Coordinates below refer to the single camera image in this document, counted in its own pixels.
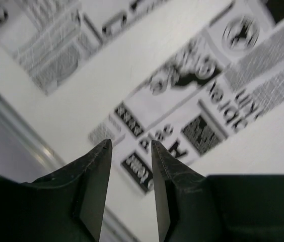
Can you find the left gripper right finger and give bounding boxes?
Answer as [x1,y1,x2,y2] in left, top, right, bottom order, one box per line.
[152,141,284,241]

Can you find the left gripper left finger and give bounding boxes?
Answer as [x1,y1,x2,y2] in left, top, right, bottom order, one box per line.
[0,139,112,241]

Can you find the newspaper print trousers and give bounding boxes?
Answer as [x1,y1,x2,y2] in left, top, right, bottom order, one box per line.
[0,1,284,194]

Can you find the aluminium rail frame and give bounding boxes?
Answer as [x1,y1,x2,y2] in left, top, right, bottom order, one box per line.
[0,97,136,241]

